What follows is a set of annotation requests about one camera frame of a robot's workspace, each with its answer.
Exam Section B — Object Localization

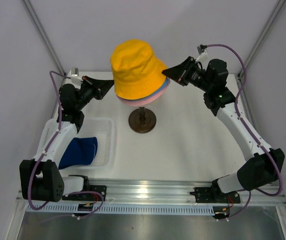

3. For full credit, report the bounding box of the white slotted cable duct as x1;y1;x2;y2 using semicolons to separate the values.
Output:
26;204;215;216

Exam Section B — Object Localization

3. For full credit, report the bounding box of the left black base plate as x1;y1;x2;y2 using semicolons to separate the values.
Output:
62;185;107;202

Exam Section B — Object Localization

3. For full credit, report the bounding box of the brown round wooden stand base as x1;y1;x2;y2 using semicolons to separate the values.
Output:
128;108;157;134

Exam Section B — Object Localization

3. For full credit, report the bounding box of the light blue bucket hat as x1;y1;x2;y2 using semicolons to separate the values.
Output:
157;77;171;93

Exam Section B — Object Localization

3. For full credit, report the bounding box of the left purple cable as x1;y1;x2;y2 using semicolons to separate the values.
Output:
29;70;71;211

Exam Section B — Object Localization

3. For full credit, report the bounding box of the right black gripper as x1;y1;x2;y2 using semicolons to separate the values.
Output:
161;56;212;93

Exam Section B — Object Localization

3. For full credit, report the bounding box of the pink bucket hat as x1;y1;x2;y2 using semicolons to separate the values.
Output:
117;88;167;107

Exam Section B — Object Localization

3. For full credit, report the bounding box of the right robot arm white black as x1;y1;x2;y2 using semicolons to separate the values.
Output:
162;56;285;202

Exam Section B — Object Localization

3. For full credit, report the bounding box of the right aluminium frame post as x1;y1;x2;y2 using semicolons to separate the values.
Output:
245;0;286;71

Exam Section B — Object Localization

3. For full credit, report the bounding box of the right side aluminium rail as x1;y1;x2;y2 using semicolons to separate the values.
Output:
235;74;272;159

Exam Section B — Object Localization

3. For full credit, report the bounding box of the dark blue hat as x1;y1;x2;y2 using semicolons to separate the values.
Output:
58;137;98;170

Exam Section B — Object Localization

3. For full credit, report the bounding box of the aluminium rail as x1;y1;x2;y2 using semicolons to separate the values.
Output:
235;74;272;159
16;178;286;207

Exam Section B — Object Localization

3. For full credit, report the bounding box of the yellow hat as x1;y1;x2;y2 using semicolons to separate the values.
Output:
110;39;167;101

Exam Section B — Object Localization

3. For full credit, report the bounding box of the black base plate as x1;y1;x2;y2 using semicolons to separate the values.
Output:
189;186;241;204
62;185;107;202

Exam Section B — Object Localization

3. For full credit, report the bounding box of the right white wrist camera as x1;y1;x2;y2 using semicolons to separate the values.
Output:
196;44;208;63

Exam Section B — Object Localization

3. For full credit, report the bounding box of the aluminium frame post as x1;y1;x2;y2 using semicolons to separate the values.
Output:
20;0;65;75
245;0;286;71

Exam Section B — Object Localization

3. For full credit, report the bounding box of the aluminium front rail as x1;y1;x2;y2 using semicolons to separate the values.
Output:
16;178;286;207

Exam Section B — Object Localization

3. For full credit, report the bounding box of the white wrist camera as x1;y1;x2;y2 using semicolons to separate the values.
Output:
196;44;208;63
67;67;82;86

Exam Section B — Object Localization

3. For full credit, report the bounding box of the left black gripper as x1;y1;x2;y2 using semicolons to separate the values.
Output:
75;76;116;111

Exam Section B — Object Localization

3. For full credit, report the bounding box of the clear plastic bin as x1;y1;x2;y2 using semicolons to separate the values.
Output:
41;116;116;170

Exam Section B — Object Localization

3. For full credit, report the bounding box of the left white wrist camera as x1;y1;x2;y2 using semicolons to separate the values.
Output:
67;67;82;86

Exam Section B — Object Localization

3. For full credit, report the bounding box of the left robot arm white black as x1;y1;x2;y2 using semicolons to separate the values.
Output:
19;76;114;205

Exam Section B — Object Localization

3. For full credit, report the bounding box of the left aluminium frame post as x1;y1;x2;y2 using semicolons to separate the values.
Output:
20;0;65;75

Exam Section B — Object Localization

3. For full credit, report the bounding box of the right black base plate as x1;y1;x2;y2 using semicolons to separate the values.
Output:
189;186;241;204

